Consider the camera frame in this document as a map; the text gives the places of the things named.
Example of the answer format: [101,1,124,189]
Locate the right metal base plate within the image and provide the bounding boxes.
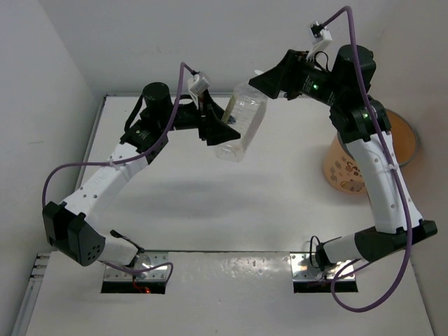
[290,252,350,284]

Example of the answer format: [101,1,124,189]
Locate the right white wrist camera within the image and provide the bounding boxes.
[306,21,333,62]

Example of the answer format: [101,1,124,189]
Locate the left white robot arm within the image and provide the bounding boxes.
[42,82,241,267]

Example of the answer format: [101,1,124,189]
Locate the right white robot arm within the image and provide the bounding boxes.
[248,45,438,270]

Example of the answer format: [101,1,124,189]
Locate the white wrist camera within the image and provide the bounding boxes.
[306,21,333,62]
[187,72,210,97]

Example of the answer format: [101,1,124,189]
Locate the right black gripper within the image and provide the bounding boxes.
[249,49,344,106]

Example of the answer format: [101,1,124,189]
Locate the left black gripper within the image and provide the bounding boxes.
[157,87,239,146]

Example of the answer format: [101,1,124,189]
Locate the orange bin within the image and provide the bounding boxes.
[322,110,419,195]

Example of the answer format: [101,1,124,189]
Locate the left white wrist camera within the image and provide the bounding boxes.
[187,72,210,97]

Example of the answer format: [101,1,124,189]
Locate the yellow label bottle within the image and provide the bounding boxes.
[213,79,268,162]

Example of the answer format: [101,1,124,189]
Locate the metal base plate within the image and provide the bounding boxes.
[104,251,172,282]
[290,252,350,284]

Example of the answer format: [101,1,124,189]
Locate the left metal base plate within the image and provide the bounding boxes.
[104,251,172,282]

